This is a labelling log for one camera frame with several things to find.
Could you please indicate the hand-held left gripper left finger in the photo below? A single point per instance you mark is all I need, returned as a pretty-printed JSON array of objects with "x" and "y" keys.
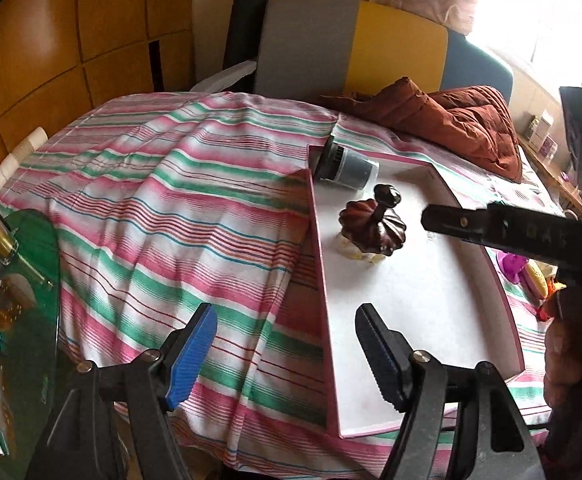
[{"x": 192, "y": 355}]

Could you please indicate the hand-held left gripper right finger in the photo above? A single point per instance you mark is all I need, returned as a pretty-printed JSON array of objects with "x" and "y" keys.
[{"x": 378, "y": 360}]

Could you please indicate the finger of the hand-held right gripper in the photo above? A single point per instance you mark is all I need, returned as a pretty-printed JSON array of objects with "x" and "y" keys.
[{"x": 516, "y": 232}]

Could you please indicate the purple round toy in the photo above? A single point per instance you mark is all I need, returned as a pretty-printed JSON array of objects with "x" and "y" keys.
[{"x": 511, "y": 265}]

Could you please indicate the white tray with pink rim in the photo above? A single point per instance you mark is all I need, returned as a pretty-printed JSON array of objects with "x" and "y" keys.
[{"x": 421, "y": 300}]

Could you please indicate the person's right hand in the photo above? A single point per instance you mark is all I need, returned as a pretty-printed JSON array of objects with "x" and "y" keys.
[{"x": 563, "y": 360}]

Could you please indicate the wooden nightstand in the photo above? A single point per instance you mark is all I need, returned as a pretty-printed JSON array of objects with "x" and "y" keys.
[{"x": 553, "y": 180}]

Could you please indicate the yellow oval toy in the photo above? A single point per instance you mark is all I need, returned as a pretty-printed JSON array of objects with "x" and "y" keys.
[{"x": 536, "y": 276}]

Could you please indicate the purple box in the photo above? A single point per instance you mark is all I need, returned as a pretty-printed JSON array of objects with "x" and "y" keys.
[{"x": 548, "y": 147}]

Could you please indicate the white box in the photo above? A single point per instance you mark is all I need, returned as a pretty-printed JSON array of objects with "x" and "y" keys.
[{"x": 542, "y": 126}]

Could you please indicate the brown quilt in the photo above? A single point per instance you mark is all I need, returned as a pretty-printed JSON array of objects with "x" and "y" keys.
[{"x": 451, "y": 117}]

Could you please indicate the brown pumpkin-shaped lid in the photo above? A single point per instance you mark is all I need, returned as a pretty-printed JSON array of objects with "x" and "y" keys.
[{"x": 373, "y": 227}]

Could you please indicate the striped bed sheet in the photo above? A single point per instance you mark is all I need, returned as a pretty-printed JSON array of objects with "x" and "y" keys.
[{"x": 161, "y": 220}]

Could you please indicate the window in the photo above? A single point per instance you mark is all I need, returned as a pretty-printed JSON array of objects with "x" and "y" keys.
[{"x": 546, "y": 15}]

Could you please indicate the green glass table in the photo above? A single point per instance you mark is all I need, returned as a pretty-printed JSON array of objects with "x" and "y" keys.
[{"x": 26, "y": 320}]

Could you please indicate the black cylindrical jar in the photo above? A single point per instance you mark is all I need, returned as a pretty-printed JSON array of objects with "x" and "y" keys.
[{"x": 348, "y": 164}]

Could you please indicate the stack of paper cups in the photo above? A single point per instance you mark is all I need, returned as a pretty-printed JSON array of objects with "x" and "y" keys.
[{"x": 18, "y": 157}]

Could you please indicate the grey yellow blue headboard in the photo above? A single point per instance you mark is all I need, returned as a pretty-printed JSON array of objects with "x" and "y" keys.
[{"x": 331, "y": 45}]

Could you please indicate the wooden wardrobe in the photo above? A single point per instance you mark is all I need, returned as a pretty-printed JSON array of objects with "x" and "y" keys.
[{"x": 71, "y": 50}]

